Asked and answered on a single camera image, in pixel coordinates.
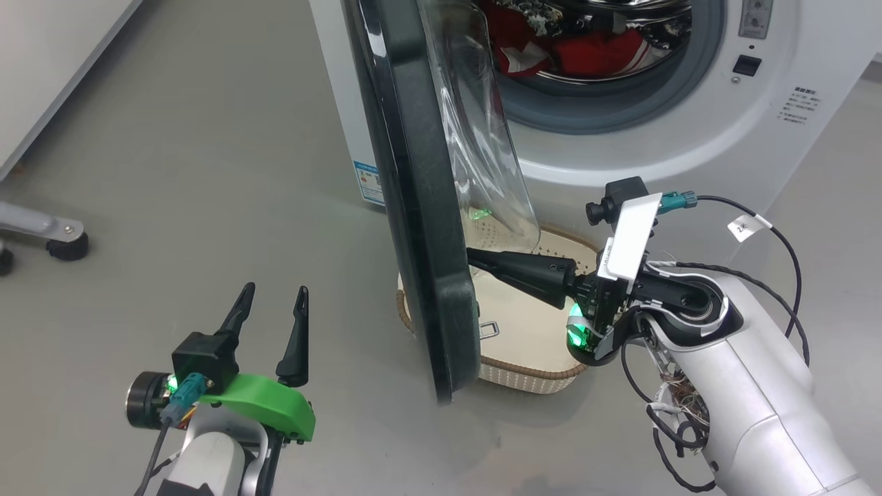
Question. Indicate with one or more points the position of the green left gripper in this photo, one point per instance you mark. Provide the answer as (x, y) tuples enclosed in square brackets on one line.
[(269, 403)]

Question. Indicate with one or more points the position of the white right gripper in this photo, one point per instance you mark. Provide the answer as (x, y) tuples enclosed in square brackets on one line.
[(623, 241)]

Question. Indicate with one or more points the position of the dark washing machine door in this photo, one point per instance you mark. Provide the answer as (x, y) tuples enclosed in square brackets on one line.
[(420, 207)]

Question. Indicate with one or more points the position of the beige perforated laundry basket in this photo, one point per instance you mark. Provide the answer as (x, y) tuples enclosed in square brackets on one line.
[(524, 331)]

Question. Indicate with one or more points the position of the white washing machine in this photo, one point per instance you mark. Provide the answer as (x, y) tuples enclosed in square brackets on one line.
[(689, 138)]

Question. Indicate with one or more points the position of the red clothes inside drum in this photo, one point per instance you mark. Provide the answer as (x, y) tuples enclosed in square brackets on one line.
[(537, 14)]

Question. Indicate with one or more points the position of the blue energy label sticker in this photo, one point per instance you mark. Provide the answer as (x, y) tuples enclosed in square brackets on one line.
[(368, 182)]

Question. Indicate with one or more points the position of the grey wheeled furniture leg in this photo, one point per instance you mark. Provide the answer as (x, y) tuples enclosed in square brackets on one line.
[(34, 222)]

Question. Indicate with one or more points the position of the white cabinet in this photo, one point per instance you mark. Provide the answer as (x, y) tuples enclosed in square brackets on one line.
[(41, 69)]

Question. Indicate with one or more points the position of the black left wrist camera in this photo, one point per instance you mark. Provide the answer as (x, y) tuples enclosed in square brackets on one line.
[(203, 358)]

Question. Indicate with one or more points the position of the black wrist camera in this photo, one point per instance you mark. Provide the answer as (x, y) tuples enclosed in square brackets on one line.
[(620, 193), (203, 358)]

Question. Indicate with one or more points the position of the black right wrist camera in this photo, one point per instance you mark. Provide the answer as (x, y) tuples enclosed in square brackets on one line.
[(620, 193)]

